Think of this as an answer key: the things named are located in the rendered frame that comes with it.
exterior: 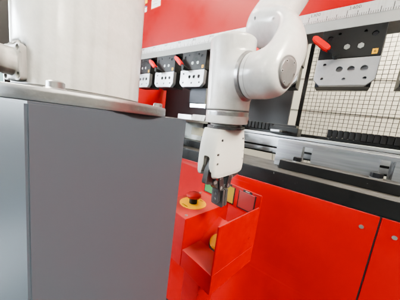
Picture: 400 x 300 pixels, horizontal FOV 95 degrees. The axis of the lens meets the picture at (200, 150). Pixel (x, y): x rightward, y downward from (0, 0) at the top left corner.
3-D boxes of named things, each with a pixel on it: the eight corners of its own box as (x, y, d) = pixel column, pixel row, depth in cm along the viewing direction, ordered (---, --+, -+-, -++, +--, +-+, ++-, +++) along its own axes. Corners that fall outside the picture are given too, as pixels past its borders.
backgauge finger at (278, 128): (259, 132, 79) (261, 120, 78) (275, 133, 100) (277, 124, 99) (289, 136, 72) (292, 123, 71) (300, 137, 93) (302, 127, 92)
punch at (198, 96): (188, 106, 97) (190, 88, 95) (191, 107, 98) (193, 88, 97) (203, 108, 91) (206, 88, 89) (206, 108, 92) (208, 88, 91)
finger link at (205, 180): (214, 142, 37) (225, 158, 41) (194, 175, 35) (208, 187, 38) (219, 143, 36) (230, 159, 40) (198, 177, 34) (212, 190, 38)
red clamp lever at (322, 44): (315, 33, 56) (341, 52, 52) (316, 38, 59) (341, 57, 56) (310, 38, 57) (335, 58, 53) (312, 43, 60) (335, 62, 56)
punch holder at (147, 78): (134, 87, 119) (136, 59, 116) (144, 90, 125) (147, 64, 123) (148, 87, 110) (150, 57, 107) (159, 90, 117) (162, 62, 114)
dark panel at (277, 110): (163, 126, 184) (167, 80, 177) (164, 126, 185) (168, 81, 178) (282, 147, 118) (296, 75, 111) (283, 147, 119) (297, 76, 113)
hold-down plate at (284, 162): (278, 167, 64) (279, 159, 64) (281, 165, 68) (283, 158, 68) (400, 197, 47) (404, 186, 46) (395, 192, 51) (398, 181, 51)
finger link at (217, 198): (215, 173, 41) (212, 201, 42) (205, 176, 39) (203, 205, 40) (227, 178, 39) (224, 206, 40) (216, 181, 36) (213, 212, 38)
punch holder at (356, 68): (312, 85, 60) (323, 31, 58) (314, 90, 67) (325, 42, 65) (373, 84, 52) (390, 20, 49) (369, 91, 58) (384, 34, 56)
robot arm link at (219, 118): (225, 110, 43) (224, 123, 44) (197, 108, 37) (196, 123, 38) (258, 112, 37) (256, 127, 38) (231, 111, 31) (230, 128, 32)
